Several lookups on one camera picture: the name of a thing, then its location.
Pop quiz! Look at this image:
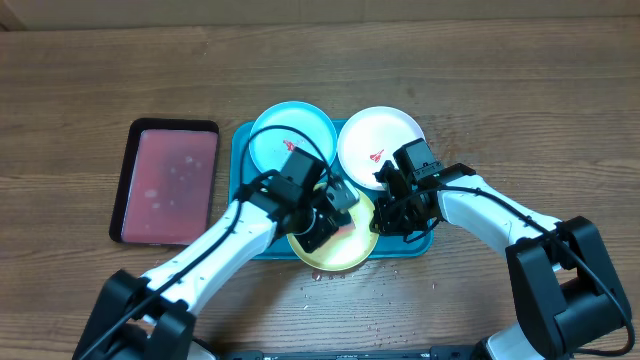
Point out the yellow-green plate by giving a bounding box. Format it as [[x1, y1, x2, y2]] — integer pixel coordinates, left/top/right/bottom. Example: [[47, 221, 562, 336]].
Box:
[[287, 190, 379, 272]]

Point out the light blue plate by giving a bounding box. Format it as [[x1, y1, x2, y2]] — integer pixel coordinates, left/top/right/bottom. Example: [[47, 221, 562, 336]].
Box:
[[249, 101, 338, 173]]

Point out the orange green scrub sponge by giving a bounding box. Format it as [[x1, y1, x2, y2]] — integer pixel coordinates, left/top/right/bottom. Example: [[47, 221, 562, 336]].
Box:
[[334, 222, 356, 236]]

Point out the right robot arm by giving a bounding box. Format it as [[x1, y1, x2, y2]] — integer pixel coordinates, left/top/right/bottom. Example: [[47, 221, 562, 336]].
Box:
[[370, 139, 636, 359]]

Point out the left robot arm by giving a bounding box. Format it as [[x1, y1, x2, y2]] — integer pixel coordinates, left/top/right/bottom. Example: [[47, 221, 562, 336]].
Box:
[[73, 148, 360, 359]]

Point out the teal plastic tray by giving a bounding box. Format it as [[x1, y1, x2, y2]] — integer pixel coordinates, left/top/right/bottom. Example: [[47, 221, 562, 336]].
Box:
[[228, 121, 435, 260]]

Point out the black tray with red water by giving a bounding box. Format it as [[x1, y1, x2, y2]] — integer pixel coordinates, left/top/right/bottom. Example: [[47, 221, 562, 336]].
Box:
[[109, 118, 219, 246]]

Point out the white plate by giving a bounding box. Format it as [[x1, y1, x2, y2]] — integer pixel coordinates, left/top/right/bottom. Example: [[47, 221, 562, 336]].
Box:
[[337, 106, 425, 191]]

